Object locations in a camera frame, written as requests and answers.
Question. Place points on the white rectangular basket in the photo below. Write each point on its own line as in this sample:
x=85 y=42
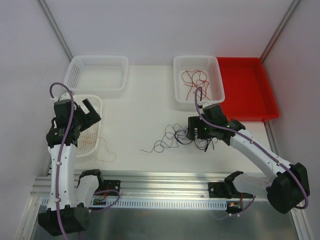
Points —
x=193 y=71
x=102 y=75

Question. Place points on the red plastic tray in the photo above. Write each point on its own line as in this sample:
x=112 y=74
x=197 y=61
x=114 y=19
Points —
x=248 y=94

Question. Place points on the white oval basket left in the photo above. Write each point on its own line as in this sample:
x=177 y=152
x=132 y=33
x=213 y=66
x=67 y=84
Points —
x=89 y=139

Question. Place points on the white rectangular basket centre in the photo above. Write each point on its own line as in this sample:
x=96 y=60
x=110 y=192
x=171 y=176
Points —
x=193 y=71

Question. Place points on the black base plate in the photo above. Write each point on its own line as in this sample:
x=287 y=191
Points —
x=107 y=187
x=226 y=190

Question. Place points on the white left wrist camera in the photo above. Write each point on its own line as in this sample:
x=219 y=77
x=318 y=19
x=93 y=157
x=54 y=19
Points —
x=65 y=96

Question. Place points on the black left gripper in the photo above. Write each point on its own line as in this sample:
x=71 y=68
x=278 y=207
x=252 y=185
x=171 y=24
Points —
x=88 y=119

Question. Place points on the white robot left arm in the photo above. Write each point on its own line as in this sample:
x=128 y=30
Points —
x=67 y=210

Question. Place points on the aluminium mounting rail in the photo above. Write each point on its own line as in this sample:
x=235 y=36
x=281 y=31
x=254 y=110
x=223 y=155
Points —
x=163 y=185

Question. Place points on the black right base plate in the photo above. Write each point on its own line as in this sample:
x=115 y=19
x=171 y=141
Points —
x=226 y=190

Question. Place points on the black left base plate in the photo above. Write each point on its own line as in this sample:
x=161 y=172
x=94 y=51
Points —
x=107 y=187

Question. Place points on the white rectangular basket back left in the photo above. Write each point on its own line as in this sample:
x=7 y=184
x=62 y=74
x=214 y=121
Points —
x=102 y=75

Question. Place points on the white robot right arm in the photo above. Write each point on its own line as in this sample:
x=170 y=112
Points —
x=287 y=186

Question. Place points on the white slotted cable duct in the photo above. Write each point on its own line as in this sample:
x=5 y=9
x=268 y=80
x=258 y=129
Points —
x=176 y=204

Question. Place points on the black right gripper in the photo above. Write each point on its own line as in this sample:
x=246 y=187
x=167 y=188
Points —
x=191 y=128

